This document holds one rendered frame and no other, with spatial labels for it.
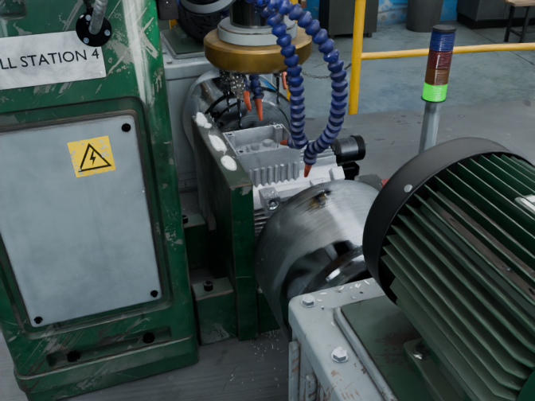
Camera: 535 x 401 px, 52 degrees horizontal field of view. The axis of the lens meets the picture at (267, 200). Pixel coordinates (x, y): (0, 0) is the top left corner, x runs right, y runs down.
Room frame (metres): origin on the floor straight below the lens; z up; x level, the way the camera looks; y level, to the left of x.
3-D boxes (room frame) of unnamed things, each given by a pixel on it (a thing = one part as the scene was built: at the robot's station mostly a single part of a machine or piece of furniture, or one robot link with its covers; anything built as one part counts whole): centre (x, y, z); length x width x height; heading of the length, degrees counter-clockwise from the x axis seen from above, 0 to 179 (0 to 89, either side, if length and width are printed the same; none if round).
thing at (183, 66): (1.49, 0.16, 0.99); 0.35 x 0.31 x 0.37; 18
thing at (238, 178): (0.88, 0.12, 0.97); 0.30 x 0.11 x 0.34; 18
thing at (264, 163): (0.91, 0.01, 1.11); 0.12 x 0.11 x 0.07; 108
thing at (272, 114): (1.24, 0.07, 1.04); 0.41 x 0.25 x 0.25; 18
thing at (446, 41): (1.38, -0.45, 1.19); 0.06 x 0.06 x 0.04
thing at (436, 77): (1.38, -0.45, 1.10); 0.06 x 0.06 x 0.04
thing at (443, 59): (1.38, -0.45, 1.14); 0.06 x 0.06 x 0.04
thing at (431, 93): (1.38, -0.45, 1.05); 0.06 x 0.06 x 0.04
